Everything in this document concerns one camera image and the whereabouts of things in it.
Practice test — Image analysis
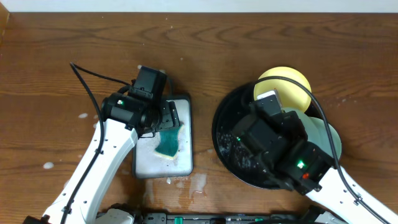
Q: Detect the rectangular black soap tray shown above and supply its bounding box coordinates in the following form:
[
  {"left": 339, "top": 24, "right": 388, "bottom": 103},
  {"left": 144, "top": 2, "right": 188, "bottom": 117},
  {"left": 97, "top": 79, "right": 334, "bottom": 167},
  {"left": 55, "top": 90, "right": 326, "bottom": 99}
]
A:
[{"left": 131, "top": 95, "right": 193, "bottom": 179}]

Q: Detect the yellow plate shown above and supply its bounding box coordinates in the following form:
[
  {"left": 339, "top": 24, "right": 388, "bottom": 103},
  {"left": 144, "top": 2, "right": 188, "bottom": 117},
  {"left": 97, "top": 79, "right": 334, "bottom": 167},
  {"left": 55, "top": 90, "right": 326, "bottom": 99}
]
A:
[{"left": 253, "top": 67, "right": 312, "bottom": 112}]

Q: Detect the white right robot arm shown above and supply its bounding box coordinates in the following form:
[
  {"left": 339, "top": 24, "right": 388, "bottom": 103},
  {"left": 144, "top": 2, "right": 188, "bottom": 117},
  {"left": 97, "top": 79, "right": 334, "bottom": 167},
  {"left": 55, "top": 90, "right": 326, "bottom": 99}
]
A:
[{"left": 233, "top": 108, "right": 397, "bottom": 223}]

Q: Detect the green and yellow sponge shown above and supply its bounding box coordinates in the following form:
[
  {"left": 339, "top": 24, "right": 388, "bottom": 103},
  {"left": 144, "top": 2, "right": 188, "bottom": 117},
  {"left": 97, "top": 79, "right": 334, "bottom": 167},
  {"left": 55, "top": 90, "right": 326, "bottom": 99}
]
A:
[{"left": 155, "top": 125, "right": 184, "bottom": 159}]

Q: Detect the round black tray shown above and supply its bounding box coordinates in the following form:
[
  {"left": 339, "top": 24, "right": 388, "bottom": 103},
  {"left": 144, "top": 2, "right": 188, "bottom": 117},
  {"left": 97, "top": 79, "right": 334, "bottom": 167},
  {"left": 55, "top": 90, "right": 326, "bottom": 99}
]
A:
[{"left": 212, "top": 84, "right": 278, "bottom": 189}]

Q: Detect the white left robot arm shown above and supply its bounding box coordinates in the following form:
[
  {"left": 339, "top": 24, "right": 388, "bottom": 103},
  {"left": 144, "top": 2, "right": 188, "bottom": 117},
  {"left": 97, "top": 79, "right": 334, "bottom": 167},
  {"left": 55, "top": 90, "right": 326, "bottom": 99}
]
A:
[{"left": 24, "top": 92, "right": 193, "bottom": 223}]

